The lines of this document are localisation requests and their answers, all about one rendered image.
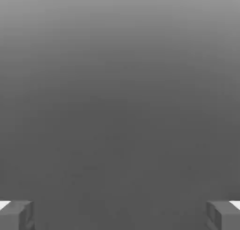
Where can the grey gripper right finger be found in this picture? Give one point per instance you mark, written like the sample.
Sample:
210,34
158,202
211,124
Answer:
225,216

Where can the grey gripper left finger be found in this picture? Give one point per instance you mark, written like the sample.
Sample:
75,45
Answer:
14,216

